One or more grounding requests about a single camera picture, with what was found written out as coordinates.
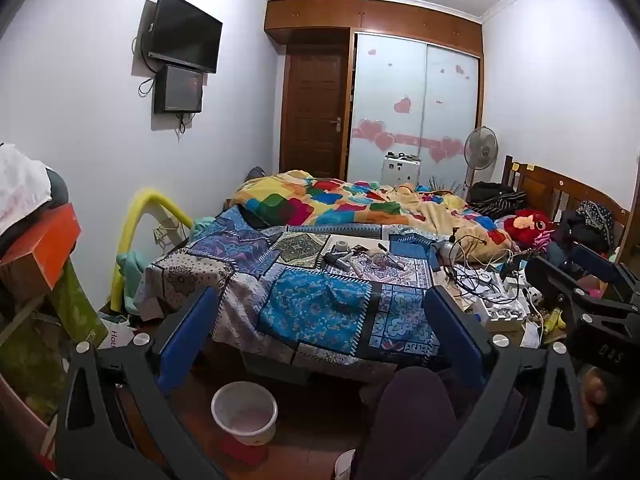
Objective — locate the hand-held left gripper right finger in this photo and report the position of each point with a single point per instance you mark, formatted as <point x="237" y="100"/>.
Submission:
<point x="452" y="335"/>

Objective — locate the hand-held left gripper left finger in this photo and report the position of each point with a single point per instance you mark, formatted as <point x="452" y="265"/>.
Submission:
<point x="187" y="340"/>

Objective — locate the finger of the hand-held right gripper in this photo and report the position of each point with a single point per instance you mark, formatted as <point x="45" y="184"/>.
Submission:
<point x="597" y="265"/>
<point x="550" y="280"/>

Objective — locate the pink wrapper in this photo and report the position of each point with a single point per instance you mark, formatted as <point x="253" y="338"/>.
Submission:
<point x="382" y="261"/>

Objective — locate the white waste bin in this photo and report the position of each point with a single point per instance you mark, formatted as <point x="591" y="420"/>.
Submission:
<point x="250" y="430"/>

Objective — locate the person's right hand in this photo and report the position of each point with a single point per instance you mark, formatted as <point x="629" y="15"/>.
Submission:
<point x="596" y="390"/>

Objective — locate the yellow toy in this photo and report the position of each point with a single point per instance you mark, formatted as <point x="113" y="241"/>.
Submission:
<point x="554" y="320"/>

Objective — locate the dark patterned clothing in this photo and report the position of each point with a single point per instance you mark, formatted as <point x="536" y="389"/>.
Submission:
<point x="590" y="220"/>

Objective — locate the white power strip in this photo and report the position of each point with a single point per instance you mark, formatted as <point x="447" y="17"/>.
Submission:
<point x="500" y="314"/>

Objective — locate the red plush toy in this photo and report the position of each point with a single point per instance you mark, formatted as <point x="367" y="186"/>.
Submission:
<point x="525" y="225"/>

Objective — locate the white plastic bag red print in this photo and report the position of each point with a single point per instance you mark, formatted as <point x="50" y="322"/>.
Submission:
<point x="117" y="332"/>

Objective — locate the grey round device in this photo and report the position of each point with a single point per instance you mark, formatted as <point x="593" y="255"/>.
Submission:
<point x="442" y="250"/>

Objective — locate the person's leg purple trousers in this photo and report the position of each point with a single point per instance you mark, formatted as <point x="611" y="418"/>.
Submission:
<point x="415" y="420"/>

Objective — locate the wooden bed headboard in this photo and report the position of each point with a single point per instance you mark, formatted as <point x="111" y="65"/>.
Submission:
<point x="550" y="185"/>

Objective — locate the black striped clothing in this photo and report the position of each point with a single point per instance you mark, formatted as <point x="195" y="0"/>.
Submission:
<point x="495" y="197"/>

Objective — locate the yellow foam tube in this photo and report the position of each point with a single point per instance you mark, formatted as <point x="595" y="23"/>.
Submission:
<point x="122" y="255"/>

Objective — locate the black pen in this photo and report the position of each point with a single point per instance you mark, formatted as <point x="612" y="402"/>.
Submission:
<point x="382" y="247"/>

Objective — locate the blue patterned bed sheet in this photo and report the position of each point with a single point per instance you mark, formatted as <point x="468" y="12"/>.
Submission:
<point x="310" y="305"/>

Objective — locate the grey black tool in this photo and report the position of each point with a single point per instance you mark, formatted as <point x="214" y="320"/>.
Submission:
<point x="337" y="260"/>

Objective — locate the grey tape roll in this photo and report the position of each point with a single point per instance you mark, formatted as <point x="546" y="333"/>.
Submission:
<point x="342" y="246"/>

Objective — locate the standing electric fan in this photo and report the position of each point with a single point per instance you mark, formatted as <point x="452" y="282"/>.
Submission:
<point x="480" y="147"/>

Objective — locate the white appliance box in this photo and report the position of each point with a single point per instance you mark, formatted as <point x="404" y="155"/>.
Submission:
<point x="400" y="172"/>

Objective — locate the orange box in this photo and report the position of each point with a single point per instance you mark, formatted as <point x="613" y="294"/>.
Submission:
<point x="45" y="240"/>

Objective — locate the colourful patchwork blanket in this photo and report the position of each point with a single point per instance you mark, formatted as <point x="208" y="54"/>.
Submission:
<point x="300" y="205"/>

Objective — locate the dark grey cushion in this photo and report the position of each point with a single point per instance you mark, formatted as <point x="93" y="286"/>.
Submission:
<point x="59" y="187"/>

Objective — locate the frosted sliding wardrobe door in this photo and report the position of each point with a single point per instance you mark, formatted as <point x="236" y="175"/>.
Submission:
<point x="390" y="90"/>
<point x="452" y="105"/>

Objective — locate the pink heart stickers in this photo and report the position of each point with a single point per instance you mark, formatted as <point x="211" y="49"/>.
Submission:
<point x="370" y="129"/>

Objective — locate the white cloth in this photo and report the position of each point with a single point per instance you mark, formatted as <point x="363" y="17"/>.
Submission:
<point x="20" y="185"/>

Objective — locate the brown wooden door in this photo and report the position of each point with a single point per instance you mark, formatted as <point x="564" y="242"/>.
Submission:
<point x="312" y="110"/>

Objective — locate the wooden overhead cabinet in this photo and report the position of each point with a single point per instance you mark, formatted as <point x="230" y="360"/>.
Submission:
<point x="375" y="20"/>

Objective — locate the small black wall monitor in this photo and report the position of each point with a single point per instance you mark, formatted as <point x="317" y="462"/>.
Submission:
<point x="177" y="90"/>

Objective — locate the black wall television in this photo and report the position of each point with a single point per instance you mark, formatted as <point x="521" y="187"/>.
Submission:
<point x="185" y="30"/>

